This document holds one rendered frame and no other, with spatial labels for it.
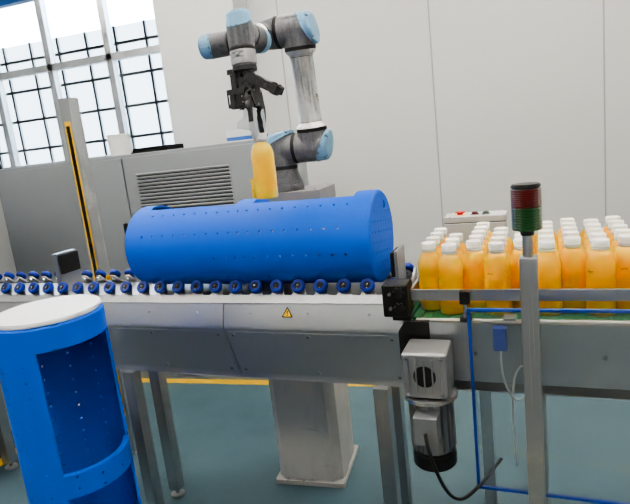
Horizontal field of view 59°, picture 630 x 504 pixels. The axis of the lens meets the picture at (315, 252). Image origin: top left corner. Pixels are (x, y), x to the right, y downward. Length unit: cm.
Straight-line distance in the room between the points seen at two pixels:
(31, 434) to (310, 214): 95
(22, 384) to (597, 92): 394
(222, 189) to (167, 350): 161
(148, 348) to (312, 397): 68
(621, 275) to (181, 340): 136
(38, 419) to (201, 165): 224
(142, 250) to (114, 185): 194
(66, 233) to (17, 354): 265
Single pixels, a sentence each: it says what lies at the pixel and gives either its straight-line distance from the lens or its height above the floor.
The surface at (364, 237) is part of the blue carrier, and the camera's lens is 160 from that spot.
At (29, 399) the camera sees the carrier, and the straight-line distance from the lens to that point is 163.
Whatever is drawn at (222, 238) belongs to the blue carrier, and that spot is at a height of 113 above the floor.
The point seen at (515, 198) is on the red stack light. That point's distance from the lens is 127.
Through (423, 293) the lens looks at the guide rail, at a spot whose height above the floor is 97.
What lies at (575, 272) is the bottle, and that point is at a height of 101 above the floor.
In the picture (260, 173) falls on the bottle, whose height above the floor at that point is 132.
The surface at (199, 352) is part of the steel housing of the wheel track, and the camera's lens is 202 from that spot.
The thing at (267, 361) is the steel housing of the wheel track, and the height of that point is 70.
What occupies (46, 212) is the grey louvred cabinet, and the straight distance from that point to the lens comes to 425.
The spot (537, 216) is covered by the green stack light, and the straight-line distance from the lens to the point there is 127.
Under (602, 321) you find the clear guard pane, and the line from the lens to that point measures 145.
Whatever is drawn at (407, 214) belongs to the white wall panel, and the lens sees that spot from 450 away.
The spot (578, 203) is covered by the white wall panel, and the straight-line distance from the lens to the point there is 452.
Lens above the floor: 140
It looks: 11 degrees down
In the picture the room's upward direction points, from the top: 6 degrees counter-clockwise
